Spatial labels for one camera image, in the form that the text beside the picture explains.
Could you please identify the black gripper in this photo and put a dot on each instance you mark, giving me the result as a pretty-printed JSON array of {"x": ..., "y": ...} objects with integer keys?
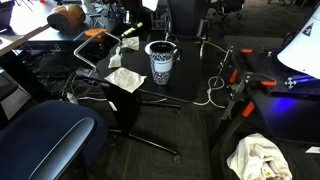
[{"x": 134, "y": 9}]

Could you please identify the black white speckled cup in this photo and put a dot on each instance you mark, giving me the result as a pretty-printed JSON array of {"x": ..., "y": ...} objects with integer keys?
[{"x": 162, "y": 68}]

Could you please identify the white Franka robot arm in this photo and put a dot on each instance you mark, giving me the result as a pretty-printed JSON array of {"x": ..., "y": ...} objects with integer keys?
[{"x": 300, "y": 50}]

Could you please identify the white round plate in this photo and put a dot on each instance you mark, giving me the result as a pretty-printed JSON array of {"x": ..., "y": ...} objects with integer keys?
[{"x": 147, "y": 49}]

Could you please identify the orange flat object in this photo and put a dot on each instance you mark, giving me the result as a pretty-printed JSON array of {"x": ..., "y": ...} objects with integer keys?
[{"x": 95, "y": 32}]

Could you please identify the silver bent metal tube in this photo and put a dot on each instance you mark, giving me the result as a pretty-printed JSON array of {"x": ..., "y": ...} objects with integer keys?
[{"x": 86, "y": 42}]

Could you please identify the black padded chair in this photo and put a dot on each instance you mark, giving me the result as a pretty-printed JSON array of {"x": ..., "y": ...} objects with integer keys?
[{"x": 188, "y": 16}]

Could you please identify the black desk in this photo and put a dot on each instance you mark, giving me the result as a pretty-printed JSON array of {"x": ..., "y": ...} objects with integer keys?
[{"x": 60, "y": 35}]

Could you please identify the black rolling chair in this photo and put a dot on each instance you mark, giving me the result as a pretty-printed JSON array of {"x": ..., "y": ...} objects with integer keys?
[{"x": 230, "y": 8}]

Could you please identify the light wooden desk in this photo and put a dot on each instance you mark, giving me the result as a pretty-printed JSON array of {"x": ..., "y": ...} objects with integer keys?
[{"x": 23, "y": 38}]

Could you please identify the black bin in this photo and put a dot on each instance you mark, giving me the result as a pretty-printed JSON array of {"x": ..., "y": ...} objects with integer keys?
[{"x": 6, "y": 13}]

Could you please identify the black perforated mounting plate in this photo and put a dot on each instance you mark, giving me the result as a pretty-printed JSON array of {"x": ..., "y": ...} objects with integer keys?
[{"x": 263, "y": 63}]

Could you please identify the grey desk side panel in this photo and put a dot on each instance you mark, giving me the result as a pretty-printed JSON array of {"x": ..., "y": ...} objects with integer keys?
[{"x": 15, "y": 105}]

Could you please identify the blue mesh-back office chair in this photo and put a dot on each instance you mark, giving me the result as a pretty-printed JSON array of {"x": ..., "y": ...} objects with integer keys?
[{"x": 40, "y": 140}]

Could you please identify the white cloth bundle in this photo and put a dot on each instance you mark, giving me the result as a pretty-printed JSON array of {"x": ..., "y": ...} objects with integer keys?
[{"x": 256, "y": 156}]

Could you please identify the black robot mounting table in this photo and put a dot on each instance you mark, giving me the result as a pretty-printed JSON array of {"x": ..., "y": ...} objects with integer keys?
[{"x": 293, "y": 123}]

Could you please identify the white paper sheet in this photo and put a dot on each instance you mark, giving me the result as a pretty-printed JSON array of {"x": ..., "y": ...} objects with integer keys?
[{"x": 313, "y": 150}]

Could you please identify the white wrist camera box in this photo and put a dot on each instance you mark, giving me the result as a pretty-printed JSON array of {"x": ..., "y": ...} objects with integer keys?
[{"x": 150, "y": 4}]

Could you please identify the black table pedestal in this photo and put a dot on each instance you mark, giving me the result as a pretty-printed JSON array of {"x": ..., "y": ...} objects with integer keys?
[{"x": 125, "y": 110}]

